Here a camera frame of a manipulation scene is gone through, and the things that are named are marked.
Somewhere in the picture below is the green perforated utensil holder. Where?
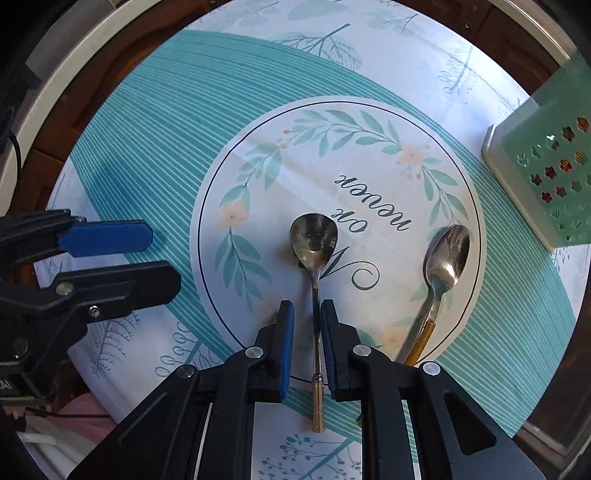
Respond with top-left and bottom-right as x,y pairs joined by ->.
481,58 -> 591,252

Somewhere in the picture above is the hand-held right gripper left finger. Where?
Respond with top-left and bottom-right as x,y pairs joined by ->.
67,300 -> 296,480

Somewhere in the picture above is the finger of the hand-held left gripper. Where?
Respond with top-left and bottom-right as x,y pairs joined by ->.
0,260 -> 182,352
0,210 -> 154,266

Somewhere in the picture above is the black cable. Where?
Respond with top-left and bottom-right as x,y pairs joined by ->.
7,131 -> 24,208

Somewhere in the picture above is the white plate leaf pattern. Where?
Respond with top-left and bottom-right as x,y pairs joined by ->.
189,96 -> 488,384

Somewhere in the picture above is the small steel spoon gold tip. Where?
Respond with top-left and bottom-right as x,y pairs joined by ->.
290,213 -> 339,433

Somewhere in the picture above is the steel teaspoon gold handle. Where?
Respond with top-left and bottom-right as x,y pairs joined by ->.
402,224 -> 472,366

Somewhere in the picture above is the pink clothing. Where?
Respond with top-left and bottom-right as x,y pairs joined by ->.
51,388 -> 121,444

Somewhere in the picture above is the teal leaf print tablecloth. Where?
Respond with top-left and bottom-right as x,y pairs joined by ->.
34,0 -> 591,480

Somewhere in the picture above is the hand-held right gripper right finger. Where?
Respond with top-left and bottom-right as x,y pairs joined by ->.
321,299 -> 543,480

